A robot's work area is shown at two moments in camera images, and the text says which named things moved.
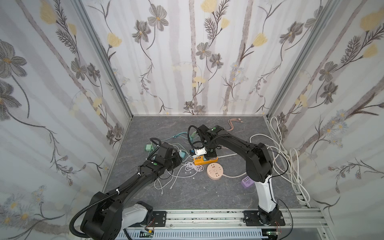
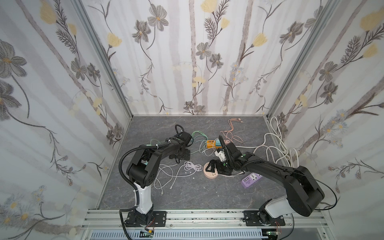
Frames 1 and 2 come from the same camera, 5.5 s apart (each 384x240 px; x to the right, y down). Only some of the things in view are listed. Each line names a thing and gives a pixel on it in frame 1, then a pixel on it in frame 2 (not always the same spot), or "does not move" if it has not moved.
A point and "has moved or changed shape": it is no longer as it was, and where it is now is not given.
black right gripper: x=210 y=153 -> x=217 y=163
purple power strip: x=247 y=182 does not move
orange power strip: x=199 y=160 has moved or changed shape
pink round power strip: x=215 y=171 does not move
